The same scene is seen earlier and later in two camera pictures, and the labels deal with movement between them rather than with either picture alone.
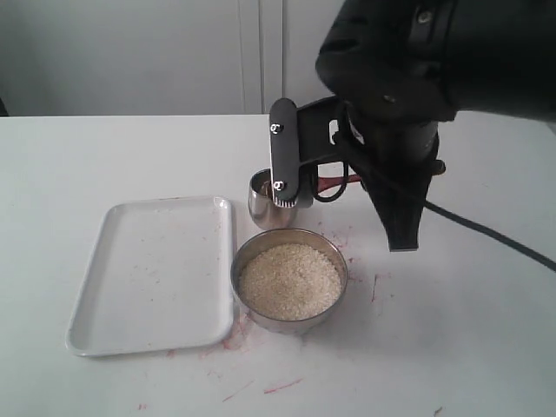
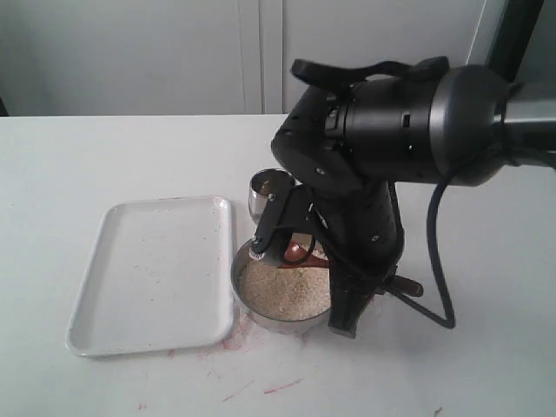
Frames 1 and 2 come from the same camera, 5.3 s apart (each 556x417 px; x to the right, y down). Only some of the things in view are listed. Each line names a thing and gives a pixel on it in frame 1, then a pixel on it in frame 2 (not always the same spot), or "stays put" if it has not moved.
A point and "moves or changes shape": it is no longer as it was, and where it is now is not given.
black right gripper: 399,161 → 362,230
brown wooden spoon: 325,183 moves or changes shape
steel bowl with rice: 286,281 stays put
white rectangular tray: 160,278 stays put
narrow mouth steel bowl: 263,210 stays put
